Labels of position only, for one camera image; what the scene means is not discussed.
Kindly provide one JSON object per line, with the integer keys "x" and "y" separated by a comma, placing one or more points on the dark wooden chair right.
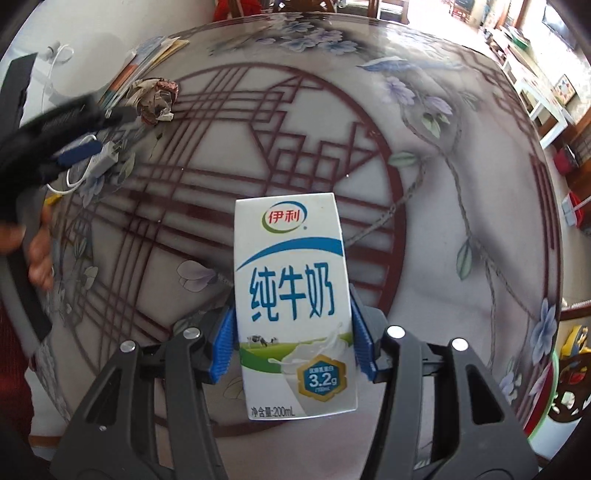
{"x": 571, "y": 399}

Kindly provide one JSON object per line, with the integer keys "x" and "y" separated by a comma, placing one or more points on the stack of books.
{"x": 147, "y": 56}

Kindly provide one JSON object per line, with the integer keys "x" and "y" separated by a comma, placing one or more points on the white coffee table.
{"x": 527, "y": 79}

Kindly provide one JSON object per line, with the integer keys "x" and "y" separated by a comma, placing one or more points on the white blue milk carton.
{"x": 293, "y": 309}

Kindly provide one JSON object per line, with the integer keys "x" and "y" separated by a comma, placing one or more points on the person's left hand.
{"x": 39, "y": 250}

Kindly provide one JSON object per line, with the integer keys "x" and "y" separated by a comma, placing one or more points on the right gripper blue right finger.
{"x": 476, "y": 435}

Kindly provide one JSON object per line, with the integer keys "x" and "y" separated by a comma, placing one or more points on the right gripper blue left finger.
{"x": 112, "y": 433}

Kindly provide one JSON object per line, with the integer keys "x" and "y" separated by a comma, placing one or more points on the paper ball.
{"x": 153, "y": 99}

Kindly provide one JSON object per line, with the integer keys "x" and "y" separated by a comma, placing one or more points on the white charger with cable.
{"x": 98, "y": 157}

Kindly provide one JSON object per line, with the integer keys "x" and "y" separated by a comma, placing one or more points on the red green trash bin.
{"x": 544, "y": 392}

